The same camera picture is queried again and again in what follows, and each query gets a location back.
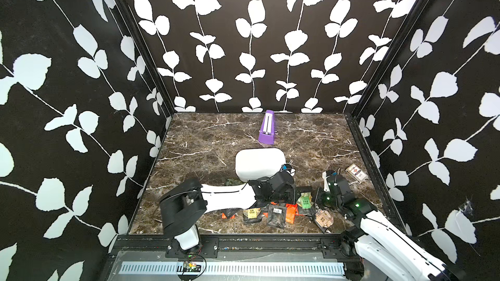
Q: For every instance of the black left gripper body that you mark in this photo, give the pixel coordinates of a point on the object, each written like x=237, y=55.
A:
x=288, y=196

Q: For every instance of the orange tea bag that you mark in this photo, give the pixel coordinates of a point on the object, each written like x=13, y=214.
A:
x=291, y=213

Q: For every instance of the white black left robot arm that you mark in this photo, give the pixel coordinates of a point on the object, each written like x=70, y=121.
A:
x=184, y=205

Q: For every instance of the white perforated vent strip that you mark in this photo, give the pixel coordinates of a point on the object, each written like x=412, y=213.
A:
x=239, y=268

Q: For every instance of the brown label tea bag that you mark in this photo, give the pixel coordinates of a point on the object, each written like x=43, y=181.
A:
x=323, y=219

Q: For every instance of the white plastic storage box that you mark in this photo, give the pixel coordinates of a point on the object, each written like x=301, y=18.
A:
x=252, y=164

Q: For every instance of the purple metronome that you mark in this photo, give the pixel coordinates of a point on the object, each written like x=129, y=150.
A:
x=267, y=133

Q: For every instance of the black barcode tea bag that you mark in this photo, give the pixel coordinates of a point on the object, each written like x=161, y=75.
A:
x=276, y=216

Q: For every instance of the small circuit board with wires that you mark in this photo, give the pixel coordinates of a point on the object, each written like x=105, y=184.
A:
x=190, y=267

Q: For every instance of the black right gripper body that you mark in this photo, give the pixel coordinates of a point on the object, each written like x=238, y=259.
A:
x=329, y=201

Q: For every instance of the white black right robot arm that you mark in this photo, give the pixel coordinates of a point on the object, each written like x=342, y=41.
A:
x=375, y=239

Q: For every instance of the yellow label tea bag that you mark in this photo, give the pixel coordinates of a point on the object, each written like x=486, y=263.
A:
x=252, y=216

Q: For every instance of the green label tea bag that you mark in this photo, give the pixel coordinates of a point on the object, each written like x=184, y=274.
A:
x=304, y=201

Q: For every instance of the black front mounting rail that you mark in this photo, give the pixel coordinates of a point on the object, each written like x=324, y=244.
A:
x=330, y=246

